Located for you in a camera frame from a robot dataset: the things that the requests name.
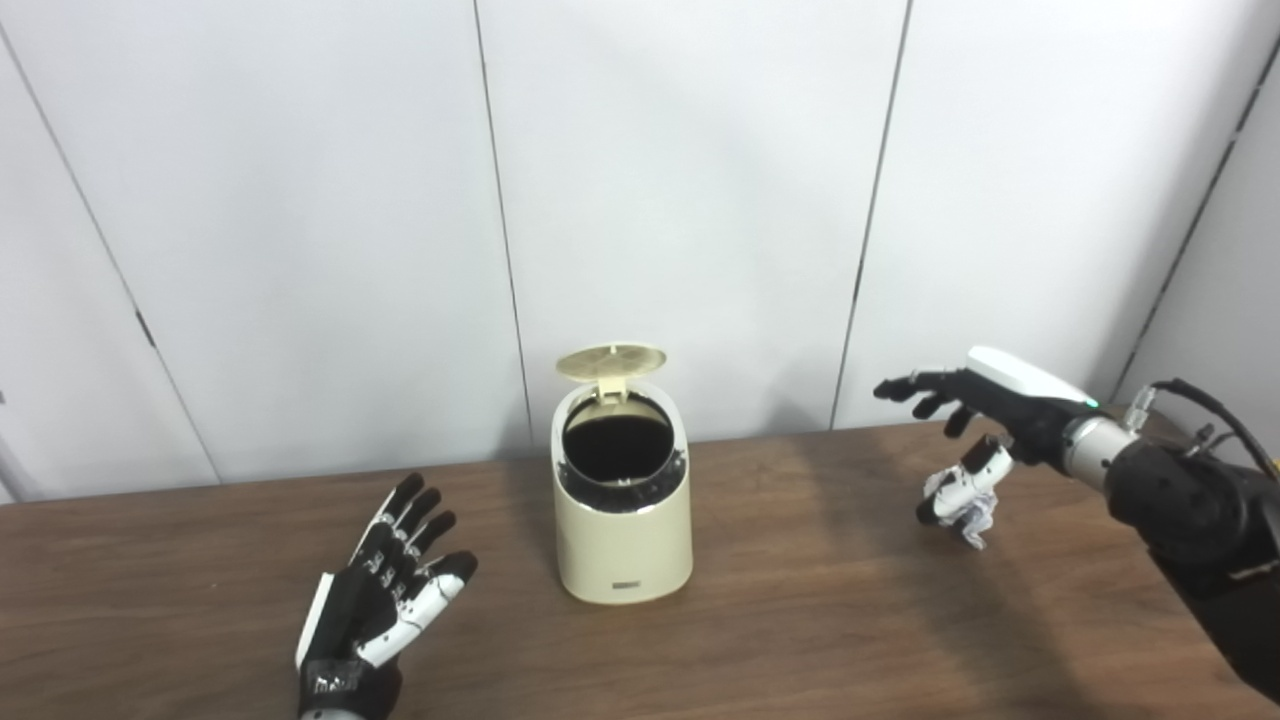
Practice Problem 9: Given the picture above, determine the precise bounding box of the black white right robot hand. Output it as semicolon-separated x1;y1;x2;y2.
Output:
873;346;1096;526

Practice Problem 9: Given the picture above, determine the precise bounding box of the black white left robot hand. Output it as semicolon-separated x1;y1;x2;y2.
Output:
295;473;479;719

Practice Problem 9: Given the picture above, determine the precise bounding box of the white paper ball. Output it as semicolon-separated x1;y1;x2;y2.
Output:
923;465;1001;550

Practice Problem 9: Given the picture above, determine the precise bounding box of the cream-colored cylindrical bin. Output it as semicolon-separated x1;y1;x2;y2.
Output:
551;344;694;605

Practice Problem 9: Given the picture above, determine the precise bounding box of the cream round bin lid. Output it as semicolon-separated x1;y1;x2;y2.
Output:
556;344;668;401

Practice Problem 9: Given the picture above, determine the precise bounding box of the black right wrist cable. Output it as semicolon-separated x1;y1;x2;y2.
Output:
1125;378;1280;481

